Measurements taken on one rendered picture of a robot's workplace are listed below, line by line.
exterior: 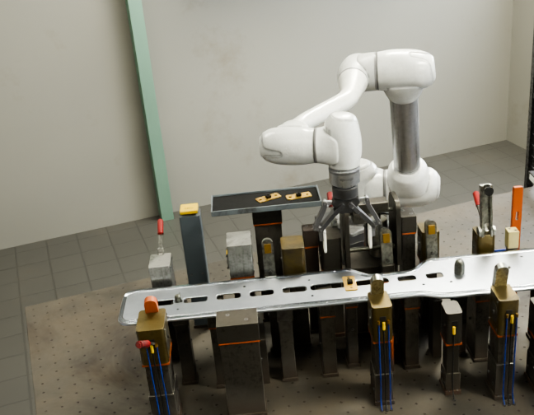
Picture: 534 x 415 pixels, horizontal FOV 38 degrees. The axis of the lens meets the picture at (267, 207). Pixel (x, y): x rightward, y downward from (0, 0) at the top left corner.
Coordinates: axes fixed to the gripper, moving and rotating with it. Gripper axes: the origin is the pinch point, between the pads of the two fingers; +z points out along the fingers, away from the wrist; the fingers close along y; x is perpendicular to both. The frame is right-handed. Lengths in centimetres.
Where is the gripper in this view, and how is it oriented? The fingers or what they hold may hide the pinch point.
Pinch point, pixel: (347, 244)
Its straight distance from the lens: 233.3
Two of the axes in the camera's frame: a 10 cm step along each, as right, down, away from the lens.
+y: 10.0, -1.0, 0.1
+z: 0.8, 9.0, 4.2
